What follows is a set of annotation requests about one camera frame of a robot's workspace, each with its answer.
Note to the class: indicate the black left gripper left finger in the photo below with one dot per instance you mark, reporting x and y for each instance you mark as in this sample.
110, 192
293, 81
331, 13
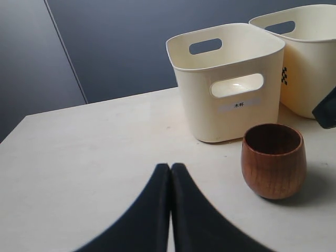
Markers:
145, 225

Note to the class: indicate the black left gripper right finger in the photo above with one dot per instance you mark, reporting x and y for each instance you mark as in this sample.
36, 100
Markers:
198, 225

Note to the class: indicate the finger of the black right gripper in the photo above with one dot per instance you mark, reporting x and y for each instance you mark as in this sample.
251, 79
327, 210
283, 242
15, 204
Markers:
324, 112

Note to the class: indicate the brown wooden cup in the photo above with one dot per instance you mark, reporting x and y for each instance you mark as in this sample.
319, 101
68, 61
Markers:
273, 160

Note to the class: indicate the cream middle storage bin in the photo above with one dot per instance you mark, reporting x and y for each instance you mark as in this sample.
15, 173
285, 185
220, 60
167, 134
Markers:
308, 73

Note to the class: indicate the cream storage bin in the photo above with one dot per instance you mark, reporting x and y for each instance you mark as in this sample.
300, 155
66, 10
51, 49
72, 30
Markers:
228, 77
308, 73

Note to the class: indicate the cream left storage bin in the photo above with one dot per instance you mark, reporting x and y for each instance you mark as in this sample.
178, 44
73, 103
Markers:
228, 77

